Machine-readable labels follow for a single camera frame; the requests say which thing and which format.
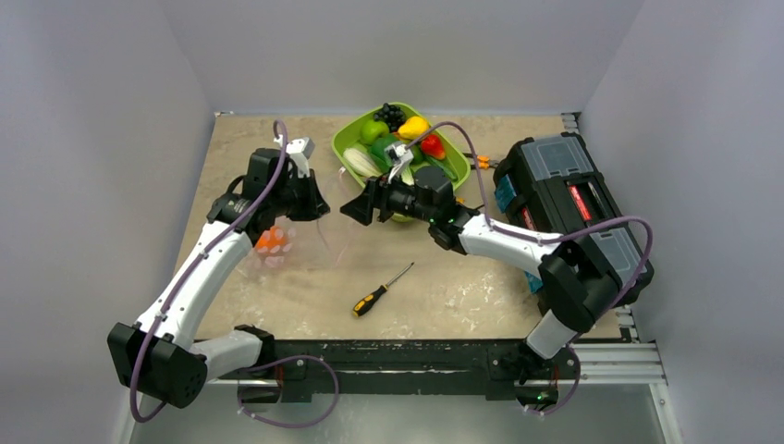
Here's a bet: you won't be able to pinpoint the green bok choy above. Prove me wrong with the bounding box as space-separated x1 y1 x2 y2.
368 134 399 174

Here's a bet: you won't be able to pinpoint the orange handled pliers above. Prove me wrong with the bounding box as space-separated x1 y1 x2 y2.
462 152 500 170

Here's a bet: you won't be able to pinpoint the green plastic tray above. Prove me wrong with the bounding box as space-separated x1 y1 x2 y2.
332 102 472 189

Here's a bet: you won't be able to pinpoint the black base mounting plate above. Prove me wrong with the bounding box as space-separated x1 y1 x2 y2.
218 339 580 404

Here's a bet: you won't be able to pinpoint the green apple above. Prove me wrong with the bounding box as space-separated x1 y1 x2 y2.
359 119 390 145

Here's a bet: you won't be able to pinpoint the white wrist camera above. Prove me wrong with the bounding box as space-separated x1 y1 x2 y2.
384 141 413 182
274 135 315 179

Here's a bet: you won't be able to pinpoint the black toolbox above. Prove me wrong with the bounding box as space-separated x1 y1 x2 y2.
493 132 655 307

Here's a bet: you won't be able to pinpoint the black grape bunch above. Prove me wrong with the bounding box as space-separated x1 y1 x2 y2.
373 103 408 132

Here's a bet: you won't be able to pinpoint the red bell pepper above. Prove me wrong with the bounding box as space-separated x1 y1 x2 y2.
419 134 447 161

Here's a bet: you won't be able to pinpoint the green mango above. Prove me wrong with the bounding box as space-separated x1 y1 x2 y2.
410 144 425 165

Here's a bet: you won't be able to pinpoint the aluminium frame rail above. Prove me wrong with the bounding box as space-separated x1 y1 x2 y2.
175 342 665 391

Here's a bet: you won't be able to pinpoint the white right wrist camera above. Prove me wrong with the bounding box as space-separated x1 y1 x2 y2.
384 141 413 182

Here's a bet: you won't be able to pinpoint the yellow black screwdriver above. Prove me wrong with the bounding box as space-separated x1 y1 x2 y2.
352 262 415 317

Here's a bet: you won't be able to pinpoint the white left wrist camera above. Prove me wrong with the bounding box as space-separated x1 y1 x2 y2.
274 135 315 179

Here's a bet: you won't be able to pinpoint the green cucumber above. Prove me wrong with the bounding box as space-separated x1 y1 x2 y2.
425 156 459 182

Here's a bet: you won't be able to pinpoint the clear zip bag pink dots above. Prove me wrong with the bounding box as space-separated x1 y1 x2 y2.
241 168 357 277

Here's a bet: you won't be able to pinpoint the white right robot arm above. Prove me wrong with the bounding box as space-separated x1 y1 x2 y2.
340 166 622 376

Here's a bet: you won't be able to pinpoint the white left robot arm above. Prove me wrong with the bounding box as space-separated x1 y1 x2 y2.
107 138 330 408

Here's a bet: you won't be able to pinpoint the orange persimmon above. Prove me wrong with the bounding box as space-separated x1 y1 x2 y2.
254 226 296 256

